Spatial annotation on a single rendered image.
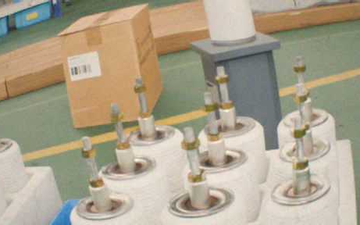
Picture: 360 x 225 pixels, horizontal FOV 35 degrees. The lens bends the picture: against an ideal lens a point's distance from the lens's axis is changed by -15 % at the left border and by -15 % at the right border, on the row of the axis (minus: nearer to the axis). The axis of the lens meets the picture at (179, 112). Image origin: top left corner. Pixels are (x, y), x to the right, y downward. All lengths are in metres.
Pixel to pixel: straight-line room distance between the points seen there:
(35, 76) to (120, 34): 0.84
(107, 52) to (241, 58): 0.71
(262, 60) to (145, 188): 0.48
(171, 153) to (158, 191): 0.11
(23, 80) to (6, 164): 1.57
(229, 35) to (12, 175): 0.50
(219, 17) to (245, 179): 0.48
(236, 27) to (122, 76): 0.70
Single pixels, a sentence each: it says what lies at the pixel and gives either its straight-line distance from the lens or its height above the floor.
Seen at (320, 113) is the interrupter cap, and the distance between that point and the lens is 0.92.
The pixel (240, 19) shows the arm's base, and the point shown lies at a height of 0.35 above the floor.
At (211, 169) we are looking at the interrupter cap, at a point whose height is 0.25.
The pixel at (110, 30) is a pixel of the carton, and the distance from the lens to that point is 1.82.
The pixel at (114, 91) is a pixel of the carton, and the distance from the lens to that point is 1.87.
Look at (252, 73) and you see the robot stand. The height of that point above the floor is 0.24.
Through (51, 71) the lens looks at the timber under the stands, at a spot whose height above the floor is 0.06.
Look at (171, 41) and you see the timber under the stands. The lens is 2.66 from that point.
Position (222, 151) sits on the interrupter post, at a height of 0.27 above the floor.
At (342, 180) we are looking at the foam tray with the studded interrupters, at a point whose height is 0.18.
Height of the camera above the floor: 0.56
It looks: 17 degrees down
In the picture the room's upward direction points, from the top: 11 degrees counter-clockwise
